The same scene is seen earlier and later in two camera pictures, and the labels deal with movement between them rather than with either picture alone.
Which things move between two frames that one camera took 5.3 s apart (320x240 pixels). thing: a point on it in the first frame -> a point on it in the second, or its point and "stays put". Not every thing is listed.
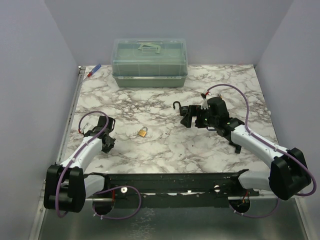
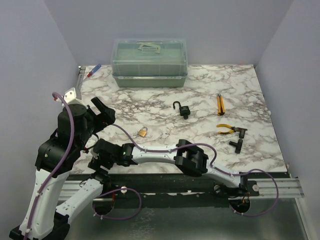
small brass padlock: [143, 131] stays put
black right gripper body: [203, 118] -> [96, 163]
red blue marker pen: [96, 68] stays put
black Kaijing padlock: [183, 109] stays put
